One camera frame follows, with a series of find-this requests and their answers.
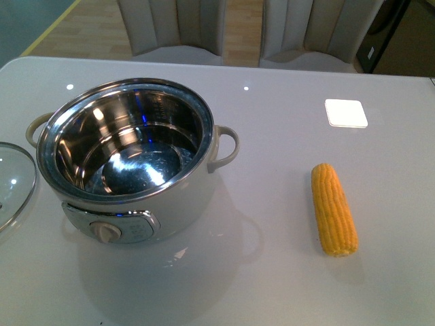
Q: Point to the beige dining chair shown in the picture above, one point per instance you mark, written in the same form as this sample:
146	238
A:
180	32
314	35

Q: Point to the glass pot lid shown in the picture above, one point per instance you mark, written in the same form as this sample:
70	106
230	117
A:
18	180

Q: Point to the yellow corn cob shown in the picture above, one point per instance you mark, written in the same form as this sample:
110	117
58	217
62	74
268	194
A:
337	233

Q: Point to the beige right dining chair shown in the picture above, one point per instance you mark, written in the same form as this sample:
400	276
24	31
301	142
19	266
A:
314	35

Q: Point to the white electric cooking pot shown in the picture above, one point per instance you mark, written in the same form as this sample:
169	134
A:
131	160

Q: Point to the beige left dining chair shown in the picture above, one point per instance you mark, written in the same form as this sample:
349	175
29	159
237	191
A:
180	32

